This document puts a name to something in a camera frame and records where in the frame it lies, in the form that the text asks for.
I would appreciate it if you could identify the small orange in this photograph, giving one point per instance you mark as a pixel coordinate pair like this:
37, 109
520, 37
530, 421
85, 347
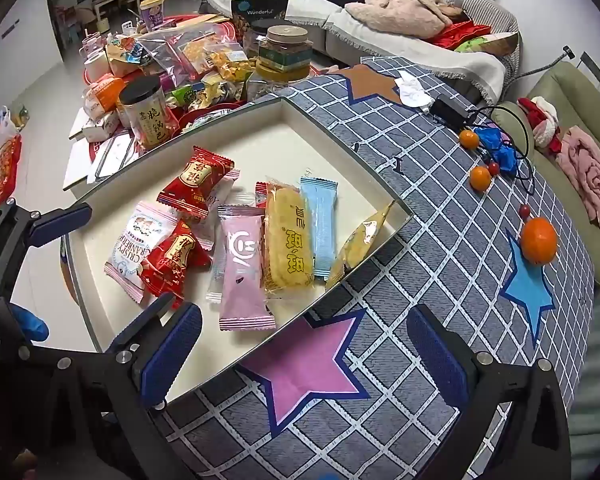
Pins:
480, 178
469, 139

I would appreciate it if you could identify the pink folded blanket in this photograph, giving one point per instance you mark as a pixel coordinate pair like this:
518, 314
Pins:
587, 175

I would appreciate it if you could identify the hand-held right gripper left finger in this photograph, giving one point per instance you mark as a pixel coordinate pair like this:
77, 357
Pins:
172, 350

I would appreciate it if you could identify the grey checked star cloth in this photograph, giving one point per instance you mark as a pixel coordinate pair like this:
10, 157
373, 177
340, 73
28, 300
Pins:
430, 240

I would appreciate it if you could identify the large orange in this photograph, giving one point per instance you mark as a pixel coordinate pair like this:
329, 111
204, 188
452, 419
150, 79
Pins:
538, 241

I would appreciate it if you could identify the red white plush toy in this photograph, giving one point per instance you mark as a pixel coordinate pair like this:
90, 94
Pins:
542, 120

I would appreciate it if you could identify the person's left hand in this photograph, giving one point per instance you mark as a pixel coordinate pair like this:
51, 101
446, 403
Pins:
31, 326

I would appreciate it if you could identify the clear snack bar packet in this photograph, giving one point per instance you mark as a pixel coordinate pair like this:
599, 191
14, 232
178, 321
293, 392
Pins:
215, 270

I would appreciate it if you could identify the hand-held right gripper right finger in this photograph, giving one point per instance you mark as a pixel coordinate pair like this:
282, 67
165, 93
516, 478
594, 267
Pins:
437, 355

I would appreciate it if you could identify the small red fruit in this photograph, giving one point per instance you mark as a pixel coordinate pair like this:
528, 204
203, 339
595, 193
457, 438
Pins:
524, 211
493, 168

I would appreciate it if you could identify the red candy packet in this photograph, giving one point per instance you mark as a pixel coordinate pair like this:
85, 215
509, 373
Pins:
197, 182
172, 262

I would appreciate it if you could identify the yellow cake packet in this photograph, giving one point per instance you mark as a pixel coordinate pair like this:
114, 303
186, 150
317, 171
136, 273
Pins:
287, 240

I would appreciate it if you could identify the black power adapter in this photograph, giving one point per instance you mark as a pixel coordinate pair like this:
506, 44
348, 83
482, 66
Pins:
450, 109

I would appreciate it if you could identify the pink snack packet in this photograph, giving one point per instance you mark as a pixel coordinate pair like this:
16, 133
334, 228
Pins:
242, 270

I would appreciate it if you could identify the light blue snack packet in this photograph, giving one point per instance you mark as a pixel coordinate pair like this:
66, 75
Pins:
320, 225

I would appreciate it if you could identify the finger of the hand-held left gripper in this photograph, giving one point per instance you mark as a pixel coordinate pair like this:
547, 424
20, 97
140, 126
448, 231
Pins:
142, 322
60, 222

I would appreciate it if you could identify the black gooseneck holder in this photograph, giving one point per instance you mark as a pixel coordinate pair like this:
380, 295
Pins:
550, 62

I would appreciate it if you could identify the pile of assorted snack packets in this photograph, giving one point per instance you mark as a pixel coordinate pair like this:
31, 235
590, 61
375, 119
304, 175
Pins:
195, 55

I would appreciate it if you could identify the jar with tan lid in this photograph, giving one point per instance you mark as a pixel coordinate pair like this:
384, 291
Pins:
285, 55

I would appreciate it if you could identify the white pink nougat packet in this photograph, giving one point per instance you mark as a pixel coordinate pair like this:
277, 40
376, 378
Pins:
130, 240

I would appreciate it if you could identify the purple cup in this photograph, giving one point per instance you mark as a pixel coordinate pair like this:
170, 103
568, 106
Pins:
152, 12

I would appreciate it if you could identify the black snack bag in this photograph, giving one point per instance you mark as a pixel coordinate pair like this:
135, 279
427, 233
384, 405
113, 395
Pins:
257, 12

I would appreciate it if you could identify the green armchair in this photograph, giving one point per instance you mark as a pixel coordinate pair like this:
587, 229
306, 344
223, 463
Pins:
575, 90

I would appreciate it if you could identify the white crumpled tissue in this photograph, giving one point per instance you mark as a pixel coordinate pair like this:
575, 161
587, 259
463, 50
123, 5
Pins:
412, 89

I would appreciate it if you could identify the blue plastic bag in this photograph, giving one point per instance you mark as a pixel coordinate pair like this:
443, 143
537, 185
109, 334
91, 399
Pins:
497, 147

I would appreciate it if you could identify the jar with black lid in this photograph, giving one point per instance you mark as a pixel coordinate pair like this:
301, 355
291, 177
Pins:
147, 115

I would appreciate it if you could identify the gold snack packet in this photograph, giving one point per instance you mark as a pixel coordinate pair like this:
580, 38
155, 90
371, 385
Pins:
357, 245

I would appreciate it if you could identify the pink fluffy coat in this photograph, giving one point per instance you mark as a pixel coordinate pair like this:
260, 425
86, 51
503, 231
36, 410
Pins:
400, 10

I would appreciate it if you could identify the grey striped sofa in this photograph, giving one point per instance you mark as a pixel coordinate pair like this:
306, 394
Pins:
480, 0

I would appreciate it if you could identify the grey box with cream interior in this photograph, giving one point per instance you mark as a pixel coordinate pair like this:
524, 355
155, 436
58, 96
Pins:
290, 150

